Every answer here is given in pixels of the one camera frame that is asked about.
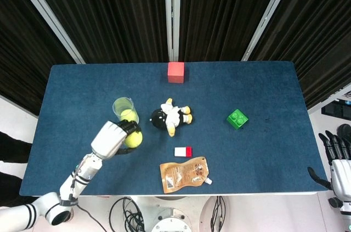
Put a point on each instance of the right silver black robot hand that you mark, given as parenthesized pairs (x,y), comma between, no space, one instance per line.
(341,174)

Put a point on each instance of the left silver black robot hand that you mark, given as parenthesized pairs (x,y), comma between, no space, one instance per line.
(109,140)

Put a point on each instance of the yellow tennis ball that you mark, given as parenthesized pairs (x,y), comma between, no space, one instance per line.
(129,115)
(135,140)

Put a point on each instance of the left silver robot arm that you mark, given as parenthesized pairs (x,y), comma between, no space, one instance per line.
(74,182)

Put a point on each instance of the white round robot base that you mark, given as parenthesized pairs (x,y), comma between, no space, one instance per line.
(170,215)

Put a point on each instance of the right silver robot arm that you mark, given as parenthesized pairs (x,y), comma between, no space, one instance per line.
(342,210)

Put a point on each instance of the clear plastic cup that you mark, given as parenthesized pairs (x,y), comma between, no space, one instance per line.
(123,106)

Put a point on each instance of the black shoe with white sock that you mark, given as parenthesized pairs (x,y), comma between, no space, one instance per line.
(345,130)

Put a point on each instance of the black white plush toy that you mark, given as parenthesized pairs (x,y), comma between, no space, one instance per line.
(171,116)

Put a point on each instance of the white and red small box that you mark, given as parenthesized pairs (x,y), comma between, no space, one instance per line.
(182,152)

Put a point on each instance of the orange spout pouch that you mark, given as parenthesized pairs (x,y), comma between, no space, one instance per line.
(183,174)

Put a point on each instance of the red cube block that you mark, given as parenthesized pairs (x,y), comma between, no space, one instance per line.
(176,72)

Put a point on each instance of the green toy building brick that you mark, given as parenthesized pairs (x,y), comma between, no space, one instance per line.
(237,118)

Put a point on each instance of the black ribbed partition panel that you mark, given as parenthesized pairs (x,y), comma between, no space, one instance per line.
(109,15)
(22,51)
(315,37)
(225,15)

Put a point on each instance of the blue felt table mat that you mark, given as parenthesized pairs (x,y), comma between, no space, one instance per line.
(246,92)

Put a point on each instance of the grey partition frame post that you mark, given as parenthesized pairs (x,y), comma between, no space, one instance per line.
(46,15)
(172,15)
(268,15)

